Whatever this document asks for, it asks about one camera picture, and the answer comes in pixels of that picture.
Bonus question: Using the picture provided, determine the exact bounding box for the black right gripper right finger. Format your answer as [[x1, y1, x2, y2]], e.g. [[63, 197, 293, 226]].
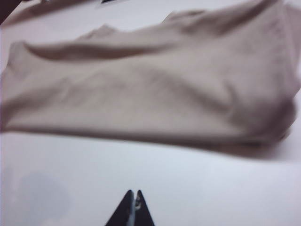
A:
[[134, 190, 156, 226]]

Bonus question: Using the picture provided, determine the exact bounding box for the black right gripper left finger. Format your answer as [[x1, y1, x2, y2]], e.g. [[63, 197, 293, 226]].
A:
[[104, 189, 135, 226]]

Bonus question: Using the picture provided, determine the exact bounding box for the beige T-shirt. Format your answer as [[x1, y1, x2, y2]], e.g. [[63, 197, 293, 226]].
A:
[[0, 0, 301, 145]]

